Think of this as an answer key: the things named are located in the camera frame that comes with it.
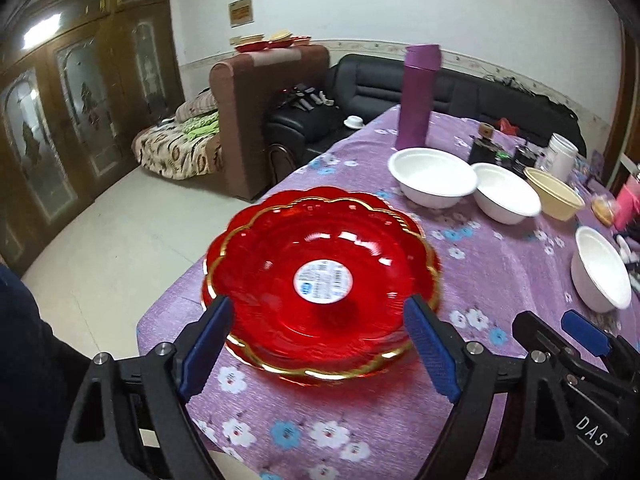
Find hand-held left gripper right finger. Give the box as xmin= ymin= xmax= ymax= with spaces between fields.
xmin=403 ymin=294 xmax=577 ymax=480

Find cream plastic bowl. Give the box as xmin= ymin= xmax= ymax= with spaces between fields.
xmin=523 ymin=167 xmax=586 ymax=221

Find brown armchair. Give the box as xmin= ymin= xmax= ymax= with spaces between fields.
xmin=208 ymin=43 xmax=331 ymax=202

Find yellow wall plaque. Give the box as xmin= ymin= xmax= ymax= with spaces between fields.
xmin=228 ymin=0 xmax=254 ymax=29

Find remote controls on sofa arm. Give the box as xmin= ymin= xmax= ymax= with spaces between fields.
xmin=277 ymin=82 xmax=337 ymax=112

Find green cloth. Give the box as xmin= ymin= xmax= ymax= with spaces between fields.
xmin=181 ymin=112 xmax=221 ymax=139

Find wide white bowl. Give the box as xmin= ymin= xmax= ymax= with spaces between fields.
xmin=388 ymin=148 xmax=479 ymax=209

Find red scalloped plate gold rim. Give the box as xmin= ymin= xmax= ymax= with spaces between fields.
xmin=201 ymin=186 xmax=442 ymax=387

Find black cylindrical device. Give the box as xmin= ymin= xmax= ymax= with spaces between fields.
xmin=510 ymin=145 xmax=539 ymax=177

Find purple floral tablecloth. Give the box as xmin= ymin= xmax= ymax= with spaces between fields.
xmin=136 ymin=104 xmax=640 ymax=480

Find patterned brown blanket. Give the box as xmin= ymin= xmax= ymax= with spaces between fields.
xmin=131 ymin=110 xmax=224 ymax=182

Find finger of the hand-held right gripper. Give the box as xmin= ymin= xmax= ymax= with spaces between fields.
xmin=560 ymin=310 xmax=640 ymax=378
xmin=511 ymin=310 xmax=568 ymax=361

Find black leather sofa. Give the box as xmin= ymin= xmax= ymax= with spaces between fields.
xmin=265 ymin=53 xmax=587 ymax=168

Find white plastic jar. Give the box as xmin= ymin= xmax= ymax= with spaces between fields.
xmin=542 ymin=132 xmax=580 ymax=182

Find red scalloped plate white label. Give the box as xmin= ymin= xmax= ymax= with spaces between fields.
xmin=205 ymin=196 xmax=444 ymax=361

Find purple tumbler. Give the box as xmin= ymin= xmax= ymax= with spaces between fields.
xmin=396 ymin=43 xmax=442 ymax=151

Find stack of red yellow dishes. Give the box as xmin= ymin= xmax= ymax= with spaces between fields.
xmin=234 ymin=30 xmax=313 ymax=54

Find pink ribbed object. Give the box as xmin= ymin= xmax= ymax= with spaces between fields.
xmin=613 ymin=181 xmax=640 ymax=232

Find wooden door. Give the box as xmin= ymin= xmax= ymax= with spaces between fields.
xmin=602 ymin=17 xmax=640 ymax=196

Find black device with brown spool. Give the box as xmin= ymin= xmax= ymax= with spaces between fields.
xmin=468 ymin=123 xmax=502 ymax=166

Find person's dark clothing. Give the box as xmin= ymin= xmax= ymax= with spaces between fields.
xmin=0 ymin=264 xmax=103 ymax=480

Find striped pillow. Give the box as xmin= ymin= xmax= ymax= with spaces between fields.
xmin=174 ymin=94 xmax=219 ymax=123

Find round bread in bag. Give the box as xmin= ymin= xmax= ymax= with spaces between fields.
xmin=591 ymin=195 xmax=617 ymax=227

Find wooden glass-door cabinet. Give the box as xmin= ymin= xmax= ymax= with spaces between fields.
xmin=0 ymin=0 xmax=187 ymax=277

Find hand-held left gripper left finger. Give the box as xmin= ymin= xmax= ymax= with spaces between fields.
xmin=70 ymin=296 xmax=236 ymax=480

